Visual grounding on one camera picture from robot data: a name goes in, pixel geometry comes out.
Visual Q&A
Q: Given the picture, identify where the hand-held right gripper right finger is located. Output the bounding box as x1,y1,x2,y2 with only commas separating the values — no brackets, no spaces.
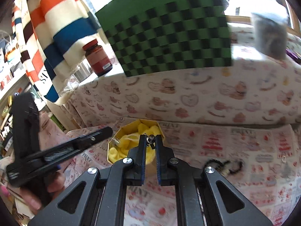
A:
154,135,273,226

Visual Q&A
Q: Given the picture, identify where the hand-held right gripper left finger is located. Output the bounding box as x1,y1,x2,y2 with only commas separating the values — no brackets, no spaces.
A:
28,134,146,226

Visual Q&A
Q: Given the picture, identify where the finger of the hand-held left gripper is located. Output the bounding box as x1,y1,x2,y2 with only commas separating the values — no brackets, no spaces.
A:
35,126,113,167

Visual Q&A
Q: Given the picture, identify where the small silver jewelry piece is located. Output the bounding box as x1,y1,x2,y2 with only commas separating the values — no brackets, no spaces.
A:
144,134,156,150

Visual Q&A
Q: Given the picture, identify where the gold octagonal box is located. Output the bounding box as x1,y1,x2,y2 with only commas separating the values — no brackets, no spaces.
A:
107,119,165,168

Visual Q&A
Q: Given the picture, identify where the black bead bracelet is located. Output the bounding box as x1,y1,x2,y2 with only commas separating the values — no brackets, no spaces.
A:
204,159,225,172
223,160,245,174

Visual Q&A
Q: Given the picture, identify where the person's left hand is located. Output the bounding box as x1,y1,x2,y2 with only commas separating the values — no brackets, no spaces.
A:
20,169,65,213

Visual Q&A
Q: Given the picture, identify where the yellow cloth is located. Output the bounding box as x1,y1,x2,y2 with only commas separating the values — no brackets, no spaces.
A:
109,120,163,166

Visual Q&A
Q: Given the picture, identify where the pink bag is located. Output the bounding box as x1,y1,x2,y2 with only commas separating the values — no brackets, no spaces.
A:
0,110,71,193

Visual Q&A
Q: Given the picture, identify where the cluttered shelf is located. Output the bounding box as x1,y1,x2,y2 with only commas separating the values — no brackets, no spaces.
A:
0,28,47,156

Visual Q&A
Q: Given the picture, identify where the bear print cloth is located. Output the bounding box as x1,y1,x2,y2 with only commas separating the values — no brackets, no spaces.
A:
62,24,301,130

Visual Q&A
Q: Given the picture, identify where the steel cup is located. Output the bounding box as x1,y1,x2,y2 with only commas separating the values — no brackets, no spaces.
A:
74,60,93,82

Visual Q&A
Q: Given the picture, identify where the brown bottle with red lid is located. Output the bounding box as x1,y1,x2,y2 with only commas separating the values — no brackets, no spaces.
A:
82,39,113,77

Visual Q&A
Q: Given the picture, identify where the red print table cloth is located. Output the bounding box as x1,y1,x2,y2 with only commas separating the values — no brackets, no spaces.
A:
66,122,301,226

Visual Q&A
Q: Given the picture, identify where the green checkered board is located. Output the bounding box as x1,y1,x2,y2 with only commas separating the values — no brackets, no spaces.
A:
94,0,233,78

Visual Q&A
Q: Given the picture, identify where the clear plastic container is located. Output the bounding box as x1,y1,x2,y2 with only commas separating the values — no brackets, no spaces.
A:
250,11,289,60

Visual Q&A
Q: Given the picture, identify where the purple pen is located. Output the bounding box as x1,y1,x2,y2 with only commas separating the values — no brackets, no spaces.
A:
285,48,301,64

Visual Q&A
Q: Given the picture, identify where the wooden window frame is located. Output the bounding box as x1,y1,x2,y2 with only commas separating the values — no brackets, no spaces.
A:
223,0,301,36

